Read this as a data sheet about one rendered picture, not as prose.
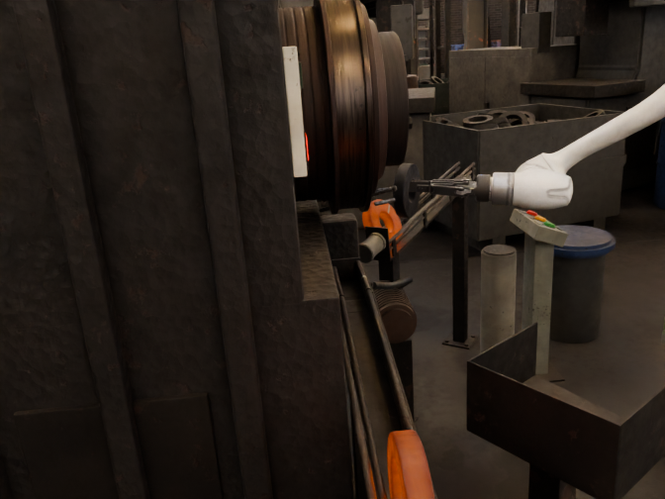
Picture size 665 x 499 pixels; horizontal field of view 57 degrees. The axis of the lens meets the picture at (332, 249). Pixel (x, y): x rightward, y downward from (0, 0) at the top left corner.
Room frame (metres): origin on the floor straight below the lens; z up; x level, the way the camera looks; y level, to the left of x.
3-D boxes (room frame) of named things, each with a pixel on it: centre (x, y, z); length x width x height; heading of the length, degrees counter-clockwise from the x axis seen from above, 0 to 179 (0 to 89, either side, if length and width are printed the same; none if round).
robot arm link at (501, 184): (1.65, -0.47, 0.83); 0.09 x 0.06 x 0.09; 165
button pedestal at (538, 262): (2.08, -0.74, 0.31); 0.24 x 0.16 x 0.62; 3
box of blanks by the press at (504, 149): (3.88, -1.18, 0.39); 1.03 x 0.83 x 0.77; 108
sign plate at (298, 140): (1.01, 0.04, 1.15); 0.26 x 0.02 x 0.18; 3
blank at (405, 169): (1.72, -0.23, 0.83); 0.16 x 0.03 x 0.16; 154
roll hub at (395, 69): (1.36, -0.14, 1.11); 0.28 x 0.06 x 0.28; 3
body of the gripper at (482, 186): (1.67, -0.40, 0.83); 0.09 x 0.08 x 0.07; 75
